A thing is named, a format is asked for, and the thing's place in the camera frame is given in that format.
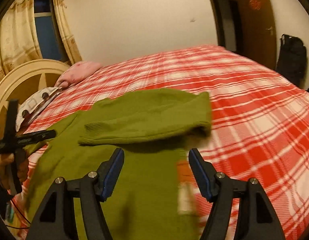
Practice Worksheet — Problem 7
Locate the green knit sweater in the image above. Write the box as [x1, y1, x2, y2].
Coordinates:
[25, 87, 213, 240]

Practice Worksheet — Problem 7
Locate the cream wooden headboard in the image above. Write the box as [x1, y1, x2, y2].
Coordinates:
[0, 59, 70, 139]

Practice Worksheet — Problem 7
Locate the person left hand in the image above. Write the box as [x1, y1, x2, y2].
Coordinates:
[0, 153, 29, 190]

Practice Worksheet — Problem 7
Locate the pink pillow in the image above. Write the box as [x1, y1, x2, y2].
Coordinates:
[55, 61, 102, 89]

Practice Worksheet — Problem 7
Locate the beige curtain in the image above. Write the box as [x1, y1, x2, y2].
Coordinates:
[0, 0, 42, 81]
[52, 0, 82, 64]

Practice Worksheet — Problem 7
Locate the right beige curtain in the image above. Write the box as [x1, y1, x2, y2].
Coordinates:
[52, 0, 82, 64]

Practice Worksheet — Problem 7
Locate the patterned white pillow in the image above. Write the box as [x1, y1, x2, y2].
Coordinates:
[16, 87, 62, 131]

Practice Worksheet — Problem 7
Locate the left beige curtain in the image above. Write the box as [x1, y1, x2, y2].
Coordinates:
[0, 0, 42, 81]

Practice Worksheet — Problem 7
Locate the red plaid bed sheet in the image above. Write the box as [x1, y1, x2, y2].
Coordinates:
[12, 44, 309, 240]

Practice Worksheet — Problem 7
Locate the black backpack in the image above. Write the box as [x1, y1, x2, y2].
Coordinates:
[276, 34, 307, 87]

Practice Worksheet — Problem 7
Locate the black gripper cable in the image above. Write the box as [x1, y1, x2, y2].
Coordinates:
[0, 152, 31, 230]

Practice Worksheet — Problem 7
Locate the brown wooden door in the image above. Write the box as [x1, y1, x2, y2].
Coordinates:
[237, 0, 277, 70]

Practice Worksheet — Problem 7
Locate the dark window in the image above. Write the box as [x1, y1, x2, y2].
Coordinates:
[34, 0, 68, 62]

